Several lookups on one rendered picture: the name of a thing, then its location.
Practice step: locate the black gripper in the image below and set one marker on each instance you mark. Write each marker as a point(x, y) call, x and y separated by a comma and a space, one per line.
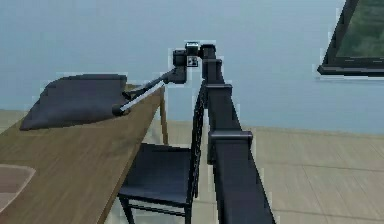
point(179, 68)

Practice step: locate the dark grey cushion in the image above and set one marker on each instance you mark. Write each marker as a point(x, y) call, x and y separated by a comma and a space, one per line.
point(75, 101)

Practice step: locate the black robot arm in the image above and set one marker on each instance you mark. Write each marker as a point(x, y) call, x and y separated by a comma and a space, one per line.
point(230, 156)

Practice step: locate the black dining chair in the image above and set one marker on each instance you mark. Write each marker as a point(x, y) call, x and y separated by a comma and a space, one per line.
point(160, 173)

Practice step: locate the brown wooden dining table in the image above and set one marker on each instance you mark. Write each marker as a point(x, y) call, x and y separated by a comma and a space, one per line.
point(73, 160)

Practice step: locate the beige round plate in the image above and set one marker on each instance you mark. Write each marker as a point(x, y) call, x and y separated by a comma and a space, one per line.
point(11, 183)

